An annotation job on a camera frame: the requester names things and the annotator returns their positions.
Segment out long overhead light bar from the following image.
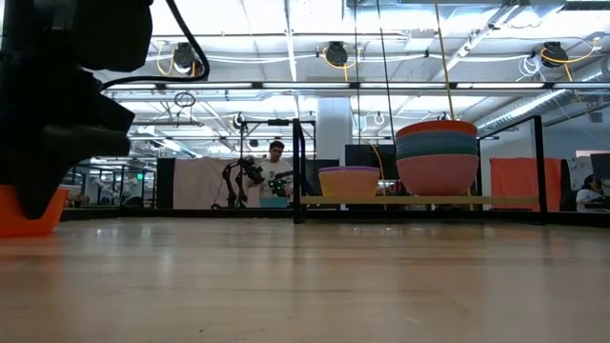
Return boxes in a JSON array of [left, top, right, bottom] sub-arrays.
[[102, 80, 610, 92]]

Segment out black hanging cable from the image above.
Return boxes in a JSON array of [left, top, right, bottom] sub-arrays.
[[375, 0, 397, 147]]

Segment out wooden shelf with black frame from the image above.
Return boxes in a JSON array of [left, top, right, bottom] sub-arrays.
[[292, 115, 548, 225]]

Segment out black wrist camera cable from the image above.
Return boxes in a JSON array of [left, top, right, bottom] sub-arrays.
[[101, 0, 211, 91]]

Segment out black background rig frame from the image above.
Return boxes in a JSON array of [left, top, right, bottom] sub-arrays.
[[239, 117, 318, 211]]

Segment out blue large bowl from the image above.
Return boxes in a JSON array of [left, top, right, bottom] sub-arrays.
[[396, 131, 479, 150]]

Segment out black aluminium table frame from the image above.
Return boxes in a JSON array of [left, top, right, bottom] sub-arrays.
[[60, 208, 610, 228]]

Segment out white building column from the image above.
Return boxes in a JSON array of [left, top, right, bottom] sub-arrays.
[[315, 97, 355, 161]]

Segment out silver ventilation duct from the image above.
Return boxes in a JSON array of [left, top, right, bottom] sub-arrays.
[[476, 56, 610, 134]]

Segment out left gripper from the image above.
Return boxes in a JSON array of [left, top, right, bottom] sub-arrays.
[[0, 0, 153, 220]]

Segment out teal large bowl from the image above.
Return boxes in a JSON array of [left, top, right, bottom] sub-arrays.
[[396, 142, 480, 161]]

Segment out yellow hanging cable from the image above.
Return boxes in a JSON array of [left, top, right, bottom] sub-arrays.
[[432, 0, 458, 121]]

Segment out black monitor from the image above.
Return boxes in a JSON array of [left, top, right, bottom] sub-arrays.
[[344, 144, 399, 181], [589, 152, 610, 182]]

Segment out pink large bowl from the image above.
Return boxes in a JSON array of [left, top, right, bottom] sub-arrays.
[[396, 153, 480, 197]]

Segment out red large bowl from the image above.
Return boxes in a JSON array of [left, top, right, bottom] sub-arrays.
[[395, 119, 479, 140]]

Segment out beige partition curtain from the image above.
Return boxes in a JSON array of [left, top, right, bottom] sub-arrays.
[[173, 157, 262, 210]]

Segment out orange translucent small bowl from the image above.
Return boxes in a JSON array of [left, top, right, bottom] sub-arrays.
[[0, 185, 70, 238]]

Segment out black upright panel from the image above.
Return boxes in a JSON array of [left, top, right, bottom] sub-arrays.
[[156, 157, 176, 210]]

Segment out purple translucent small bowl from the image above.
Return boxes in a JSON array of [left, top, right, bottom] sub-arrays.
[[317, 165, 381, 174]]

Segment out black ceiling cable reel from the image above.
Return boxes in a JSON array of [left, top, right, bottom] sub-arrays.
[[172, 41, 197, 75], [326, 41, 349, 68], [541, 41, 569, 69]]

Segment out person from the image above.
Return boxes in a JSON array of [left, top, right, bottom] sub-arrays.
[[252, 140, 295, 199], [575, 173, 605, 212]]

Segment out yellow translucent small bowl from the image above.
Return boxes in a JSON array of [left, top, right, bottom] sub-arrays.
[[317, 170, 381, 198]]

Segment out orange partition screen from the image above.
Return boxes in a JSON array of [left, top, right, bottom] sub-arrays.
[[489, 156, 563, 212]]

